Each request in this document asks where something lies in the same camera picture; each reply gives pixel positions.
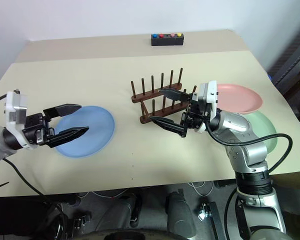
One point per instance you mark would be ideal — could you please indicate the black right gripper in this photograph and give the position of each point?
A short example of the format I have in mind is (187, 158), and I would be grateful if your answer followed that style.
(193, 117)

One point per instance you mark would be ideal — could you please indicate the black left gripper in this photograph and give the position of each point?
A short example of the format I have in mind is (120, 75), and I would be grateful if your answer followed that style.
(37, 127)

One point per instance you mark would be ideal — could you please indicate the blue plate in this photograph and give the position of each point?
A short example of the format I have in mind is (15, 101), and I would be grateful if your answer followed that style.
(97, 125)

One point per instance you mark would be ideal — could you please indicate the pink-red plate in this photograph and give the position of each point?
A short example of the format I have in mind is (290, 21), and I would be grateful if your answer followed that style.
(240, 100)

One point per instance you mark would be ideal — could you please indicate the green plate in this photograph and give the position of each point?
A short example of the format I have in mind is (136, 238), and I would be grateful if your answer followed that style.
(265, 125)

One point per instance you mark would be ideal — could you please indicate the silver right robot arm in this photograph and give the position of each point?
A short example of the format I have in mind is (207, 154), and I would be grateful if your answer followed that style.
(235, 125)

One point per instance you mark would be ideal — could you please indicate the brown wooden plate rack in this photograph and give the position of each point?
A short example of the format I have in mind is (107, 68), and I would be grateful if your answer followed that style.
(152, 93)

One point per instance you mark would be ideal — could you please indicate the black button box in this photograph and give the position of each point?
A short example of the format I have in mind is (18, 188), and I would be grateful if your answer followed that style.
(167, 41)

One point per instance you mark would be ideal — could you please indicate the dark grey rounded shape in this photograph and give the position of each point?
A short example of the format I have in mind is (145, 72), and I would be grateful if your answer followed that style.
(180, 215)

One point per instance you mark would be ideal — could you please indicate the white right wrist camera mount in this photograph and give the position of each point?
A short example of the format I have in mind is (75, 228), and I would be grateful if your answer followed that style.
(210, 91)

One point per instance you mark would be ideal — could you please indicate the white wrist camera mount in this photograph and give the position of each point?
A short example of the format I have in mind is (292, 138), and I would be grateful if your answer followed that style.
(15, 102)
(210, 91)

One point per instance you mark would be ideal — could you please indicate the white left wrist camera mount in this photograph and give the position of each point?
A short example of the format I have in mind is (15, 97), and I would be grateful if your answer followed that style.
(15, 102)

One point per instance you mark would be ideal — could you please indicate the black bracket with metal clip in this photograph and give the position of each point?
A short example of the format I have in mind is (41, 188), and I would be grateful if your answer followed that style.
(215, 220)

